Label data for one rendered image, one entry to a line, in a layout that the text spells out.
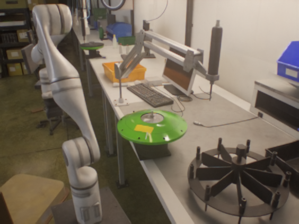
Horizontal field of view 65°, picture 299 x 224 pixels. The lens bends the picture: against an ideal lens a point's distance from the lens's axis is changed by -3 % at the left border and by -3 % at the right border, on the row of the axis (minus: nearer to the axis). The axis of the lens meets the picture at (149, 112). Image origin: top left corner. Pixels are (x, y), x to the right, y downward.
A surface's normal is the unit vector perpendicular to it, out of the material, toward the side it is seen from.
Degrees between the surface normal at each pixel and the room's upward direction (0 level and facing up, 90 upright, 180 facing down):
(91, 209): 90
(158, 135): 23
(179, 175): 0
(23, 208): 0
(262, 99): 90
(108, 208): 0
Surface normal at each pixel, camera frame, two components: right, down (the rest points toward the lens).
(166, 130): 0.19, -0.72
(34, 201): 0.00, -0.91
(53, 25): 0.53, 0.60
